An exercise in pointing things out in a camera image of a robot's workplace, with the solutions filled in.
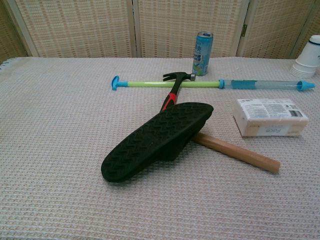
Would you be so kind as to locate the white tissue pack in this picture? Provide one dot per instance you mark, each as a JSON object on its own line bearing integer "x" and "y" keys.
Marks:
{"x": 267, "y": 117}

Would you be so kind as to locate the wooden stick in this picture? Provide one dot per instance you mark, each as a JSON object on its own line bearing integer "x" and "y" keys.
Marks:
{"x": 240, "y": 152}

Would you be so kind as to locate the black rubber slipper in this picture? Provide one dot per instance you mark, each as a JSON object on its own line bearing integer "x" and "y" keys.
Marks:
{"x": 155, "y": 142}

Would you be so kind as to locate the black red claw hammer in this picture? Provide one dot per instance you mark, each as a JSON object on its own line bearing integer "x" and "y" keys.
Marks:
{"x": 176, "y": 86}

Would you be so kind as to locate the green blue water pump toy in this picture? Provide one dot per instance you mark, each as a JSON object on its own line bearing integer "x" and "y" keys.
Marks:
{"x": 150, "y": 83}

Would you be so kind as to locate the blue drink can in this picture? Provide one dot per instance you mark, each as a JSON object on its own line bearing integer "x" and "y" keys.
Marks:
{"x": 202, "y": 55}

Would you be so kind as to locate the beige woven tablecloth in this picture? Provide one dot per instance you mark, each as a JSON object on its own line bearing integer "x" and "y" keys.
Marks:
{"x": 62, "y": 150}

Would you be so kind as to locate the brass screen hinge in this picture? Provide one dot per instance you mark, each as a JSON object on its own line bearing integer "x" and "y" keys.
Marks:
{"x": 244, "y": 30}

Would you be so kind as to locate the woven folding screen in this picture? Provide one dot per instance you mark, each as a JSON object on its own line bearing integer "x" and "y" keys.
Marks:
{"x": 75, "y": 27}

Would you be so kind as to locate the white plastic bottle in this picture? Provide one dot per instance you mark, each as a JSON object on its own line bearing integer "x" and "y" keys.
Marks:
{"x": 306, "y": 60}

